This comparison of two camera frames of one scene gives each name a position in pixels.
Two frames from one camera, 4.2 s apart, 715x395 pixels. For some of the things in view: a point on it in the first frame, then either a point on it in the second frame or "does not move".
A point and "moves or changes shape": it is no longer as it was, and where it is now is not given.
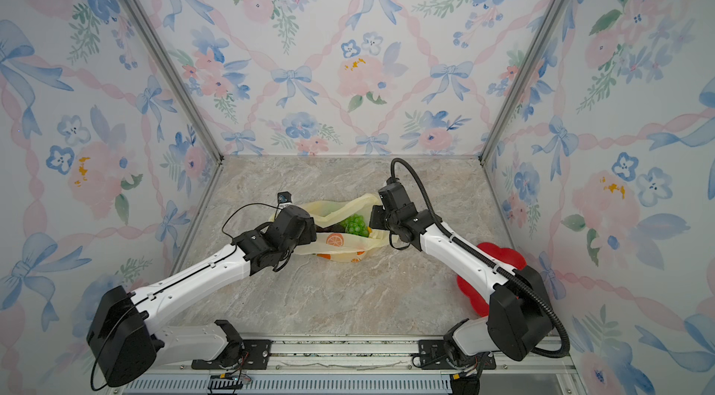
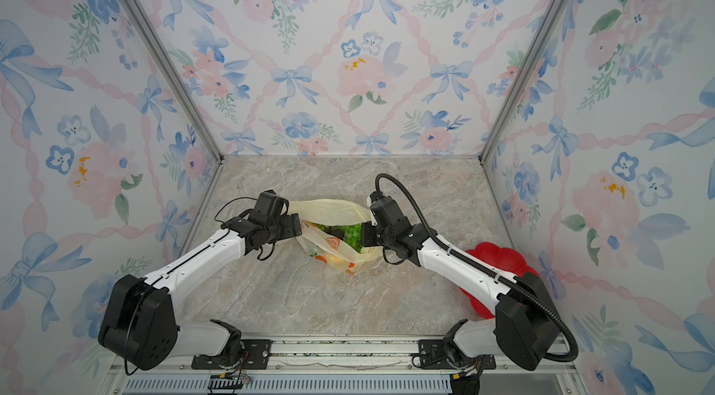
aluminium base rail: (351, 366) does not move
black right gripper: (375, 221) → (366, 227)
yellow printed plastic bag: (341, 247) moves or changes shape
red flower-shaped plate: (510, 257) does not move
